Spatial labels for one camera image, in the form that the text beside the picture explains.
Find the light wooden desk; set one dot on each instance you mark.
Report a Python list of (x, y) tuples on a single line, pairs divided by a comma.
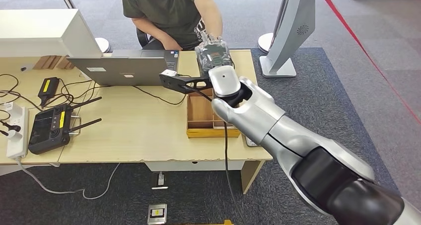
[(131, 124), (39, 157)]

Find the white round stand base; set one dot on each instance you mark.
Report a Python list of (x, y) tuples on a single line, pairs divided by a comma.
[(264, 43)]

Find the black remote controller with antennas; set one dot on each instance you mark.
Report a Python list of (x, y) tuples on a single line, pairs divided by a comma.
[(48, 129)]

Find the white power plug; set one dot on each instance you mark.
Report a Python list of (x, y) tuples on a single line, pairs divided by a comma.
[(14, 134)]

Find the grey laptop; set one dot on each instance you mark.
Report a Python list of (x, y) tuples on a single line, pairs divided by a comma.
[(125, 69)]

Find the white power strip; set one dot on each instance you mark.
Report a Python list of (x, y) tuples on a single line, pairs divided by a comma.
[(17, 131)]

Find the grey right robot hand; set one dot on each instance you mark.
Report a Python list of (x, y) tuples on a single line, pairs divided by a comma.
[(212, 57)]

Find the red barrier line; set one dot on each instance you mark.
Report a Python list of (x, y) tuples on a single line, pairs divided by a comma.
[(361, 49)]

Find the silver standing display kiosk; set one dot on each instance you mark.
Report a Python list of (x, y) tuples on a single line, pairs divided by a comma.
[(292, 22)]

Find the black office chair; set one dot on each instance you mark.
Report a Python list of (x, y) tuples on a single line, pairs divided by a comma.
[(143, 39)]

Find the black power adapter yellow label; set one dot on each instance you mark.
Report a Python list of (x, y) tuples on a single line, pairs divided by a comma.
[(48, 87)]

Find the person's left forearm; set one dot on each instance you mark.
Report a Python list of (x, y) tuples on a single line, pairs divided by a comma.
[(210, 16)]

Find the black power plug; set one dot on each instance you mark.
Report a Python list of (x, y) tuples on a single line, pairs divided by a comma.
[(10, 127)]

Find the white boxy monitor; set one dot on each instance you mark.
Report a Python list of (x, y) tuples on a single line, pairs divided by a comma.
[(39, 32)]

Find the person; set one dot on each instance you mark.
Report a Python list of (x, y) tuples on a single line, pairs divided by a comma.
[(161, 13)]

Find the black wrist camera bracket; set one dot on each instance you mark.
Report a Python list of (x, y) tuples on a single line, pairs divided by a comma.
[(184, 82)]

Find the metal floor socket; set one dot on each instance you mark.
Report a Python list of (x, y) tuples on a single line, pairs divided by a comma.
[(157, 214)]

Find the person's right forearm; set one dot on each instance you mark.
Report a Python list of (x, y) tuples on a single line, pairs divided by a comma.
[(148, 31)]

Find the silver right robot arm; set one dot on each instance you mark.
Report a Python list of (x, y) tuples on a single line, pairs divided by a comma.
[(263, 118)]

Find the yellow floor tape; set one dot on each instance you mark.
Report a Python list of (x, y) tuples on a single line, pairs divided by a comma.
[(228, 223)]

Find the dark grey floor rug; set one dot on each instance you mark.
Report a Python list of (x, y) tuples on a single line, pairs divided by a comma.
[(329, 85)]

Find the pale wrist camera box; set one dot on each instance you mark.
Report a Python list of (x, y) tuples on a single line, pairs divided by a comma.
[(169, 73)]

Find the wooden compartment organizer box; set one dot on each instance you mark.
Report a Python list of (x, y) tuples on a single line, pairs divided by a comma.
[(199, 115)]

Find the person's right hand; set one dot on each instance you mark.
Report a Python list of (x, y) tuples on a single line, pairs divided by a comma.
[(171, 45)]

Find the open floor outlet with plug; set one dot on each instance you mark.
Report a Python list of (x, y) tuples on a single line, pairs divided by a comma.
[(160, 180)]

